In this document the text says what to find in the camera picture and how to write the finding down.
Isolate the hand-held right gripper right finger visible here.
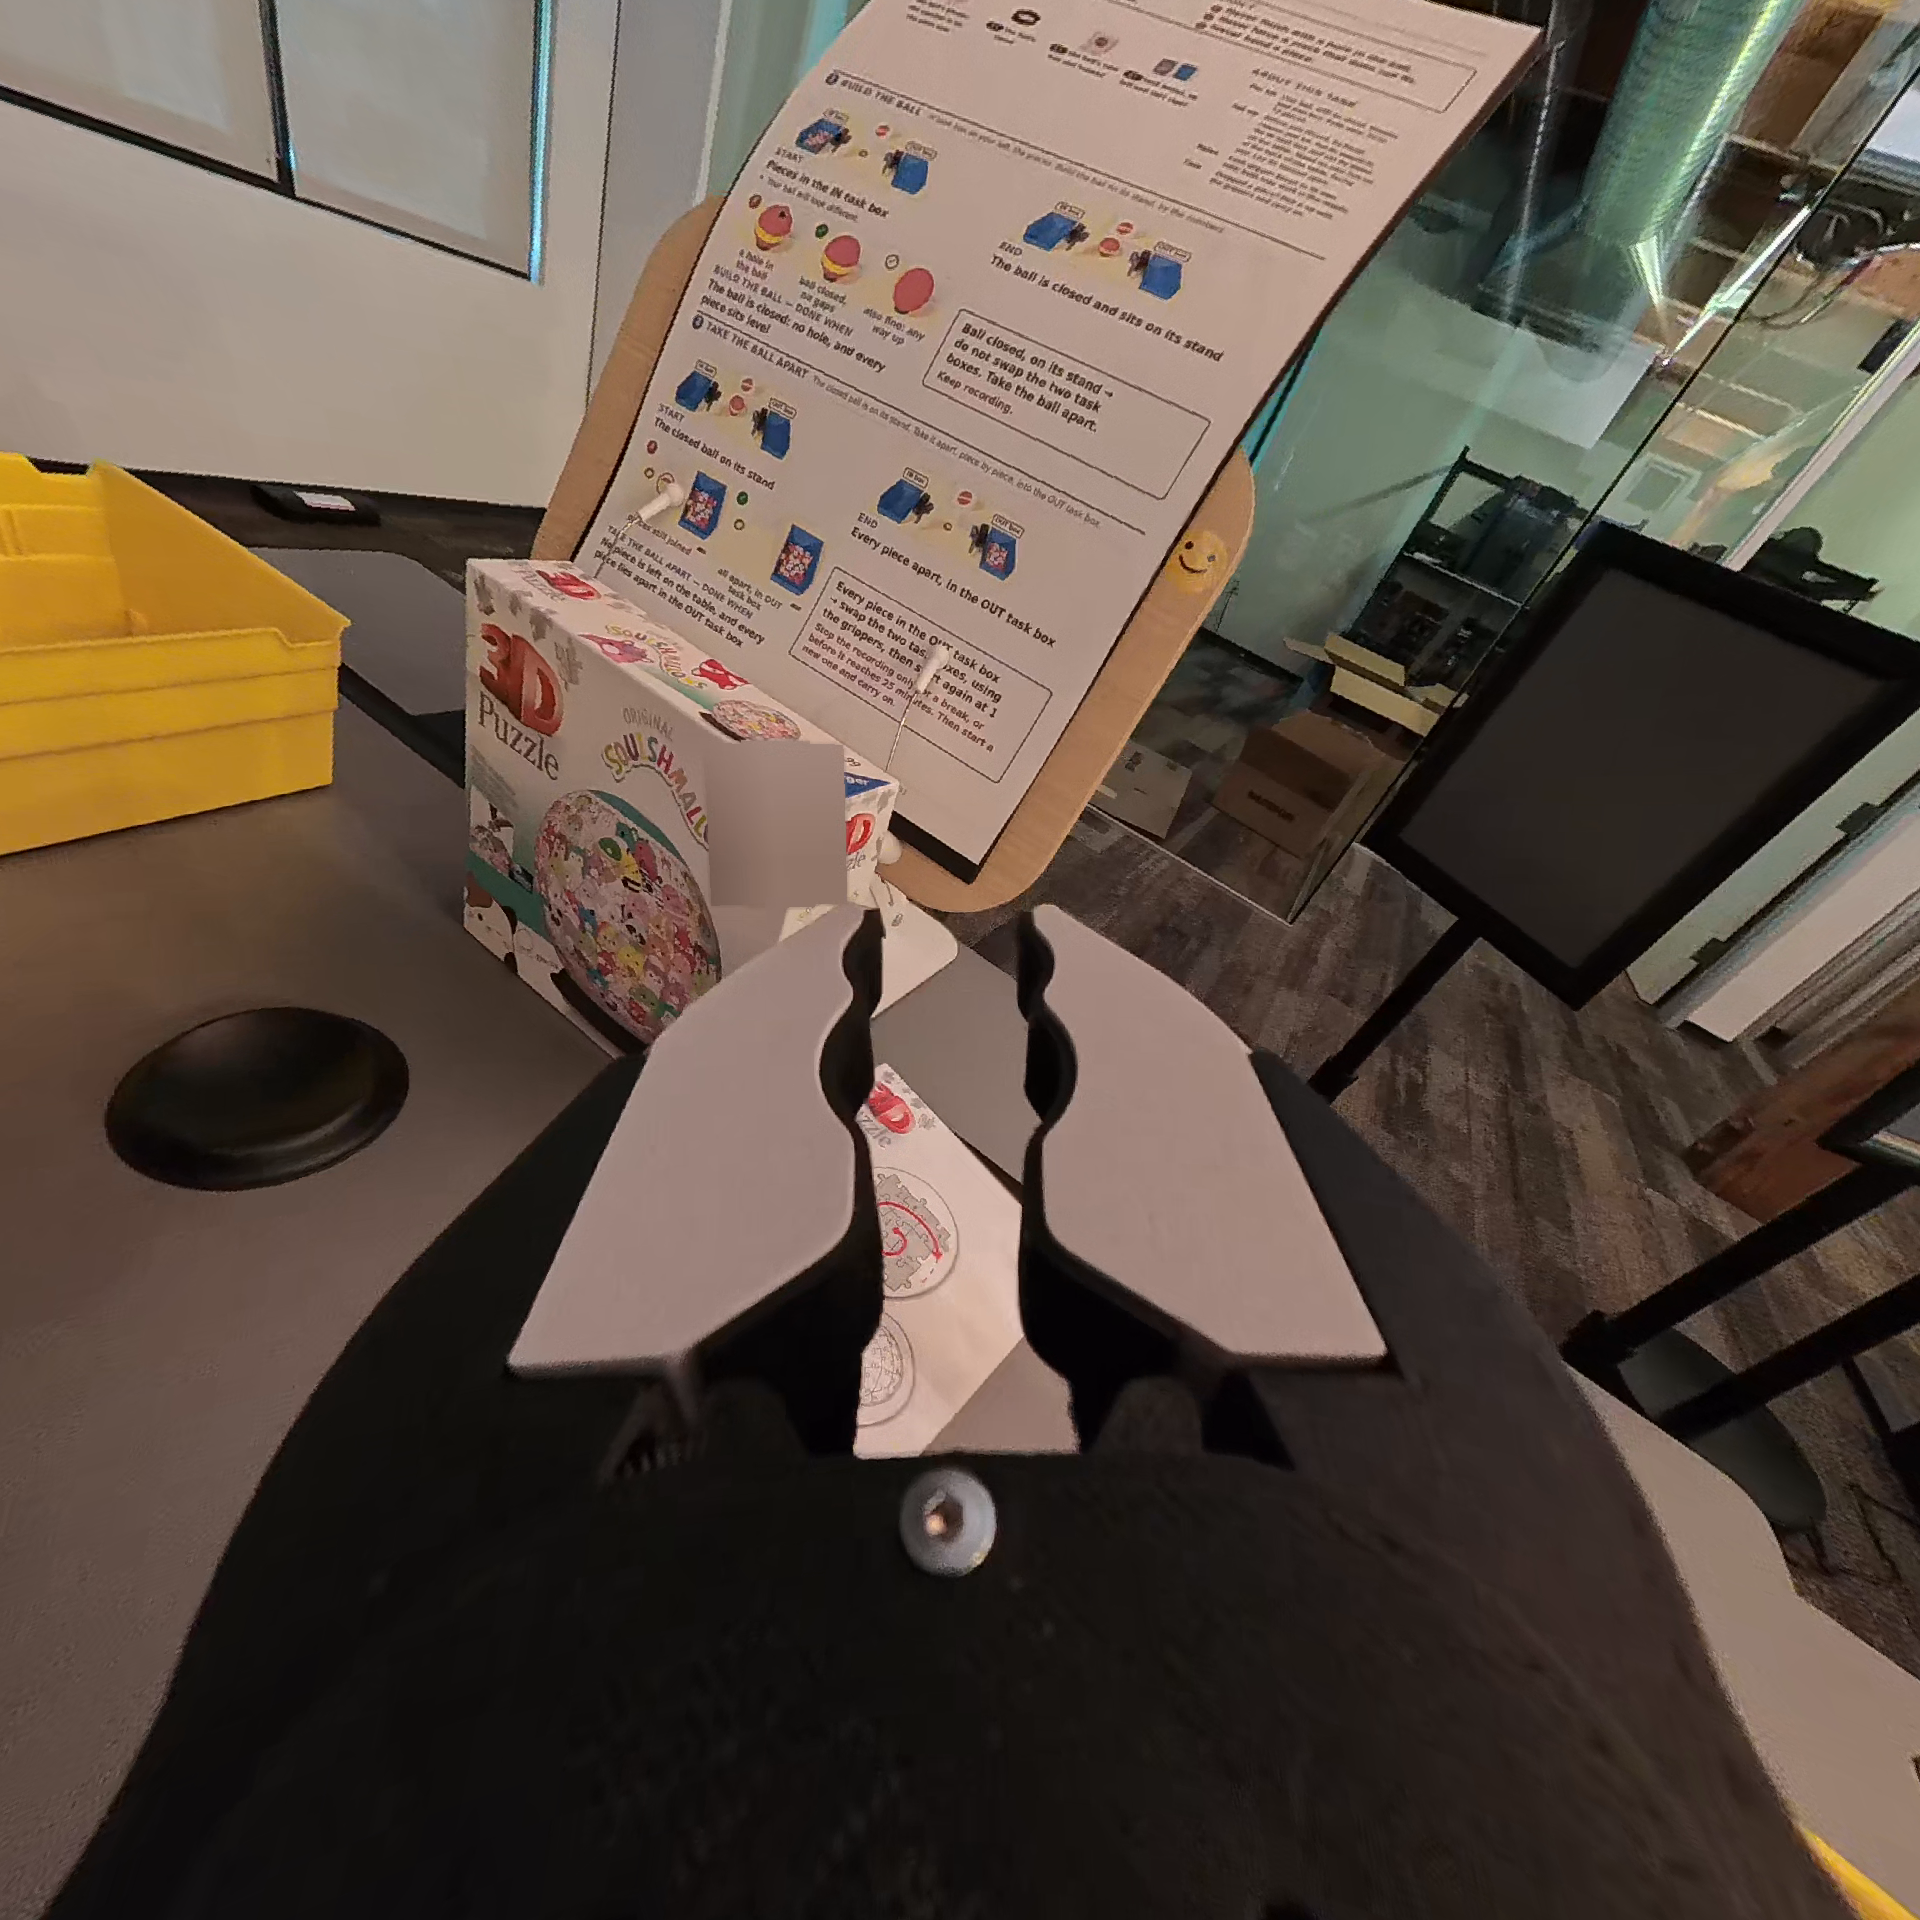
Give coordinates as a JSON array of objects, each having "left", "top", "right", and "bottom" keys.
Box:
[{"left": 1012, "top": 901, "right": 1388, "bottom": 1442}]

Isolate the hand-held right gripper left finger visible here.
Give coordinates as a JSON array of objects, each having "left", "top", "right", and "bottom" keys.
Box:
[{"left": 505, "top": 898, "right": 886, "bottom": 1442}]

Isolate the yellow plastic bin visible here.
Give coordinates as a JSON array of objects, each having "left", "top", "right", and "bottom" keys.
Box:
[{"left": 0, "top": 453, "right": 354, "bottom": 859}]

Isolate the colourful puzzle box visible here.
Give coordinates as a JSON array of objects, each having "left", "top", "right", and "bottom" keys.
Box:
[{"left": 459, "top": 559, "right": 900, "bottom": 1056}]

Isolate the white printed leaflet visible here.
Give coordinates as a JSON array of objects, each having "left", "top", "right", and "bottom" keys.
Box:
[{"left": 859, "top": 901, "right": 1035, "bottom": 1460}]

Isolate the brown cardboard box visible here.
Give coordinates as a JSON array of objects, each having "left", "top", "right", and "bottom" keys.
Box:
[{"left": 1202, "top": 715, "right": 1388, "bottom": 869}]

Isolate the wooden bench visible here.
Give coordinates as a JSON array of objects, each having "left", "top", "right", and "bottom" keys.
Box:
[{"left": 1698, "top": 1007, "right": 1920, "bottom": 1218}]

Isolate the printed instruction sheet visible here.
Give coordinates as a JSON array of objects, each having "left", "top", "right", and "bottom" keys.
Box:
[{"left": 568, "top": 0, "right": 1546, "bottom": 869}]

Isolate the wooden easel board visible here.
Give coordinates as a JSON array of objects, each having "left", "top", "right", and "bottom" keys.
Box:
[{"left": 536, "top": 197, "right": 1254, "bottom": 921}]

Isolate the silver ventilation duct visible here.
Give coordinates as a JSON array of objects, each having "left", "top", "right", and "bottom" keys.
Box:
[{"left": 1574, "top": 0, "right": 1803, "bottom": 272}]

